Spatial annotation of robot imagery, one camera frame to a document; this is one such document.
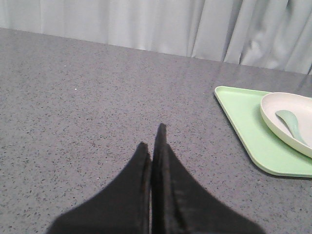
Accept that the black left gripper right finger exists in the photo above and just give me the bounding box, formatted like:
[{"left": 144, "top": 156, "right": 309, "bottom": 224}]
[{"left": 151, "top": 123, "right": 264, "bottom": 234}]

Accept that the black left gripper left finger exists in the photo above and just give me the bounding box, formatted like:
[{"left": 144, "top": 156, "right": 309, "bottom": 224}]
[{"left": 48, "top": 142, "right": 152, "bottom": 234}]

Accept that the beige round plate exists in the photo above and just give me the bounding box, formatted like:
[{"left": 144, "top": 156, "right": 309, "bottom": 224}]
[{"left": 260, "top": 92, "right": 312, "bottom": 157}]

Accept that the light green plastic tray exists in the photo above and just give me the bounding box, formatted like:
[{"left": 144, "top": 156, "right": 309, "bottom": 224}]
[{"left": 214, "top": 86, "right": 312, "bottom": 177}]

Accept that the green plastic spoon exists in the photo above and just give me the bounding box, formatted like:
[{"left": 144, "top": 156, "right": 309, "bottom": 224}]
[{"left": 275, "top": 110, "right": 307, "bottom": 145}]

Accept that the grey pleated curtain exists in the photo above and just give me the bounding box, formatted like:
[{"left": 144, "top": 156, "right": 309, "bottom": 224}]
[{"left": 0, "top": 0, "right": 312, "bottom": 74}]

